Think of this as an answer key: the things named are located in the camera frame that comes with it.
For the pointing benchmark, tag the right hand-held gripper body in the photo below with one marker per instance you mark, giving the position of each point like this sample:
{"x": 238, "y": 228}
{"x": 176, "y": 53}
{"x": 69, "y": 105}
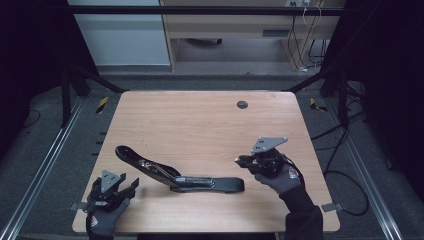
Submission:
{"x": 266, "y": 156}

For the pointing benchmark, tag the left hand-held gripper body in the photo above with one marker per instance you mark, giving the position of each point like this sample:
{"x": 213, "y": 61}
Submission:
{"x": 108, "y": 186}

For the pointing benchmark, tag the person's right hand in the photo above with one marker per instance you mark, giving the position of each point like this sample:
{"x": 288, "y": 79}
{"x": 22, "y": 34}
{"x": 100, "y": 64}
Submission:
{"x": 283, "y": 180}

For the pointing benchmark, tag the person's left hand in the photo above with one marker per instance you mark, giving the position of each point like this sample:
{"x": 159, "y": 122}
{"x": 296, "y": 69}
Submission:
{"x": 106, "y": 220}

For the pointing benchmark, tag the grey tape piece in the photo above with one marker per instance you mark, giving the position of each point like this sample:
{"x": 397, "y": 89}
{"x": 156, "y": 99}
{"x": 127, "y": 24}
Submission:
{"x": 76, "y": 206}
{"x": 332, "y": 207}

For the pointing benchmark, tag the round grey table grommet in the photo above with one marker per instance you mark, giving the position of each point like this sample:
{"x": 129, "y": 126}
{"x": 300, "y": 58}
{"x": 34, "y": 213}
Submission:
{"x": 242, "y": 104}

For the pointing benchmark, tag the yellow black striped tape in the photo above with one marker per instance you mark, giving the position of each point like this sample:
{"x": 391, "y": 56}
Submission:
{"x": 102, "y": 105}

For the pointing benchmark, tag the light wooden desk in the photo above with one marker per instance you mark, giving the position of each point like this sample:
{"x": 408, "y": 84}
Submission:
{"x": 233, "y": 26}

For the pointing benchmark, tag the white cabinet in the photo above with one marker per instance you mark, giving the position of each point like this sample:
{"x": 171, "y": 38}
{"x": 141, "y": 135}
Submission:
{"x": 123, "y": 40}

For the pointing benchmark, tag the black curtain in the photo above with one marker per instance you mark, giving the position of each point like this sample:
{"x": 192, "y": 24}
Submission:
{"x": 30, "y": 50}
{"x": 390, "y": 83}

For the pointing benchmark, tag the aluminium floor rail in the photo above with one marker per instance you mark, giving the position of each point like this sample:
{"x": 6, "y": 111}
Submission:
{"x": 40, "y": 173}
{"x": 366, "y": 180}

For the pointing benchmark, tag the black metal frame strut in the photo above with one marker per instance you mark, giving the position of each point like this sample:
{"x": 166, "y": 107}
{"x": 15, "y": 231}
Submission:
{"x": 342, "y": 100}
{"x": 66, "y": 100}

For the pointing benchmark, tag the black horizontal frame bar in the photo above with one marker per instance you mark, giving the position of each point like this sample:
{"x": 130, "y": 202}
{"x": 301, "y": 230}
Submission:
{"x": 200, "y": 10}

